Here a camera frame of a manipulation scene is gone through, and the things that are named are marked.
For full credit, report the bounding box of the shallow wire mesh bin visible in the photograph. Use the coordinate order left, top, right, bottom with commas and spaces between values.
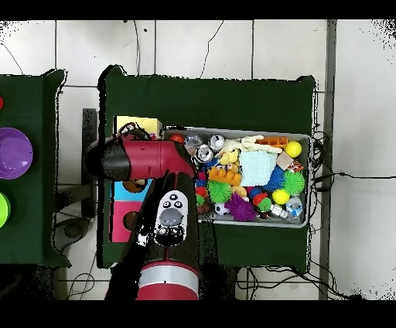
160, 125, 312, 229

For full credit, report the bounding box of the green round item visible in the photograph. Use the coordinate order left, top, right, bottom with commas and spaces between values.
0, 192, 11, 229

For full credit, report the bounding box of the dark grey rounded base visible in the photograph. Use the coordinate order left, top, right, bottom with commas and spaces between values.
50, 216, 92, 253

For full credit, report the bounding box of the bright green spiky ball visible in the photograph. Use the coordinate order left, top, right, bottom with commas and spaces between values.
207, 180, 233, 204

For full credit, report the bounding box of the mint green cloth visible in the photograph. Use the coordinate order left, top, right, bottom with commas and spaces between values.
238, 150, 278, 187

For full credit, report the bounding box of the blue spiky ball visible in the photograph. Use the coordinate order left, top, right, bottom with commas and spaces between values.
264, 165, 285, 192

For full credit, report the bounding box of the yellow plush duck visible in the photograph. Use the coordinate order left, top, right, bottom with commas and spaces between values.
218, 149, 240, 166

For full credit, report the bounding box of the orange toy building brick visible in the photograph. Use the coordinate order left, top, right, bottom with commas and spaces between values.
207, 166, 243, 186

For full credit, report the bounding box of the black power cable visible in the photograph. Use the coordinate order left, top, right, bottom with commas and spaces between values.
312, 171, 396, 185

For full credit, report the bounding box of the wooden box with three holes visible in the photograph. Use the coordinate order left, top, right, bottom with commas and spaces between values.
109, 115, 163, 244

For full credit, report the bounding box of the dark green table cloth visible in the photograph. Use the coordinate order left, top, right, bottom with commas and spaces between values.
97, 64, 318, 275

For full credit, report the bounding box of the green cloth side table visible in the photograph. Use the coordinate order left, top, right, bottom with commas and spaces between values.
0, 69, 72, 267

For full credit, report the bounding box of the purple spiky toy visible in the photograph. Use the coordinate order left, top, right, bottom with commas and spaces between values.
224, 193, 258, 222

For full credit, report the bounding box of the purple plastic bowl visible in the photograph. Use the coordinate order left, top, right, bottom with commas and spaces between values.
0, 127, 34, 180

